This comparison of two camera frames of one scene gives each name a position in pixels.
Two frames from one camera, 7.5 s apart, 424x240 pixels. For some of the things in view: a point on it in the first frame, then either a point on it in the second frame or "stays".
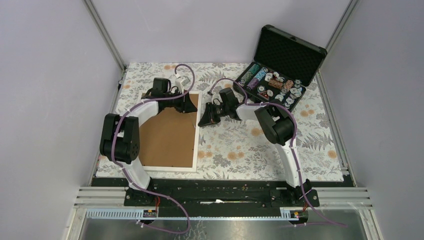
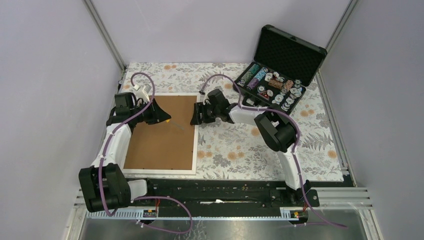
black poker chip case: (283, 65) stays
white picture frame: (169, 139) stays
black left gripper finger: (188, 105) → (155, 114)
